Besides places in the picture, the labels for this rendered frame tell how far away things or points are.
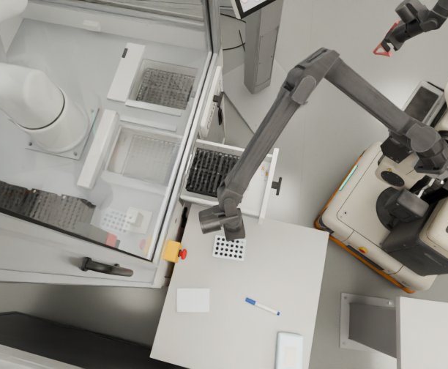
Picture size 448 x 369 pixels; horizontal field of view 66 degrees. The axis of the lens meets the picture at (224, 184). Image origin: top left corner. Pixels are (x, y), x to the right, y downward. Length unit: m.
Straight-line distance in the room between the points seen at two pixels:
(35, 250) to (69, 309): 1.86
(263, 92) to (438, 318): 1.69
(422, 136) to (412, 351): 0.82
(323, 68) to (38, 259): 0.74
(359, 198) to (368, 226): 0.16
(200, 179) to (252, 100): 1.21
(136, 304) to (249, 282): 1.01
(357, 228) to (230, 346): 0.99
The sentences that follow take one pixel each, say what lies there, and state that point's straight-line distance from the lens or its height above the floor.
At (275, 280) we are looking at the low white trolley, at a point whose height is 0.76.
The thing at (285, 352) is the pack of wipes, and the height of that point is 0.81.
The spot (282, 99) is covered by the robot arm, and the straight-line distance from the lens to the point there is 0.93.
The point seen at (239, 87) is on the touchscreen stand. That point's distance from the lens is 2.54.
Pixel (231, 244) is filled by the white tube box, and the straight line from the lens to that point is 1.40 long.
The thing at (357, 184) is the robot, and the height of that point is 0.28.
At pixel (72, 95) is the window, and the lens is 0.58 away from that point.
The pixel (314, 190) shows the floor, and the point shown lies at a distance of 2.33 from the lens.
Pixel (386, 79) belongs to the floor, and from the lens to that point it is 2.83.
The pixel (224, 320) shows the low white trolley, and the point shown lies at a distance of 1.43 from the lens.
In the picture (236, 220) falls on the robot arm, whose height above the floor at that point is 1.17.
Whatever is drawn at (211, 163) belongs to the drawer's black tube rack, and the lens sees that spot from 1.37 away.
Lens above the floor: 2.18
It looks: 73 degrees down
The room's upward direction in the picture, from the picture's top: 7 degrees counter-clockwise
